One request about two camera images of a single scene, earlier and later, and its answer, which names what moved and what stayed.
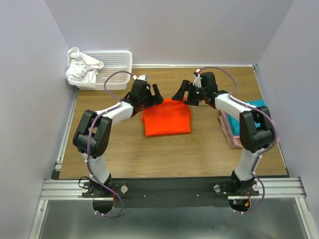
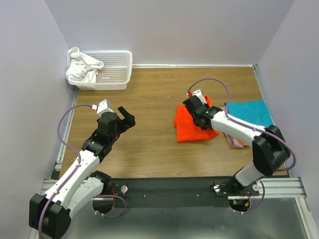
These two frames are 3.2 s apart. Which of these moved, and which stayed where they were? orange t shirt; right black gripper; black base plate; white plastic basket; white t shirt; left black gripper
Moved: right black gripper; left black gripper; orange t shirt
Stayed: white plastic basket; white t shirt; black base plate
